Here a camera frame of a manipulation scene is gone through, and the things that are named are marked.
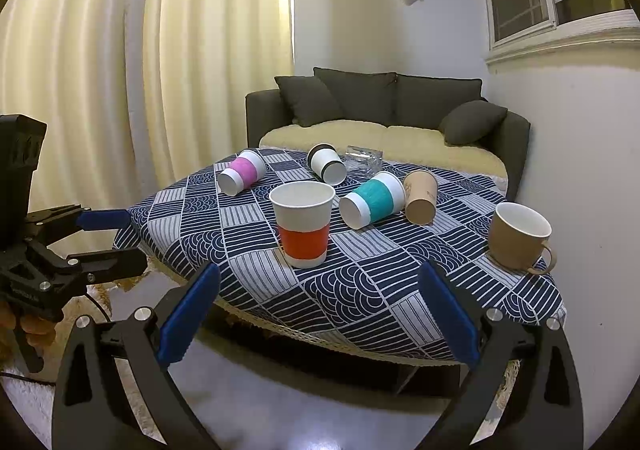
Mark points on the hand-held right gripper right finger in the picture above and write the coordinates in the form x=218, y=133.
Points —
x=450, y=315

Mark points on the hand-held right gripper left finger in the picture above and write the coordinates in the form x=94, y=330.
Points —
x=187, y=315

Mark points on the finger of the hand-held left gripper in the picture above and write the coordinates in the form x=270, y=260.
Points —
x=115, y=262
x=105, y=220

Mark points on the teal sleeve paper cup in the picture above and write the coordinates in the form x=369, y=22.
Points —
x=377, y=197

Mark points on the plain brown paper cup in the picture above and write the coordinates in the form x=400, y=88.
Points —
x=420, y=195

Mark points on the orange sleeve paper cup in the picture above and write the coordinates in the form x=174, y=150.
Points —
x=302, y=240

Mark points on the pink sleeve paper cup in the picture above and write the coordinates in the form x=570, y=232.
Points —
x=245, y=170

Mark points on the black sleeve paper cup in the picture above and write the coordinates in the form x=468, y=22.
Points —
x=325, y=163

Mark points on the person's left hand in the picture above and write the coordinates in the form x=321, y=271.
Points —
x=32, y=331

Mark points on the brown ceramic mug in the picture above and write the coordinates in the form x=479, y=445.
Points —
x=510, y=245

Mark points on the blue patterned tablecloth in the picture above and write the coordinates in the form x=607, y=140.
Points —
x=350, y=280

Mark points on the cream curtain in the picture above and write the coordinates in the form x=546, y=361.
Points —
x=215, y=55
x=65, y=55

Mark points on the dark grey sofa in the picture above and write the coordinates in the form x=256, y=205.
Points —
x=260, y=110

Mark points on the dark grey throw pillow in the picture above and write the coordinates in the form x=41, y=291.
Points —
x=472, y=123
x=305, y=100

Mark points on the cream sofa blanket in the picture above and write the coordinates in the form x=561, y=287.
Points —
x=360, y=135

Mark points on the dark grey back cushion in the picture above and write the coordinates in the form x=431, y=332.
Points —
x=435, y=98
x=365, y=95

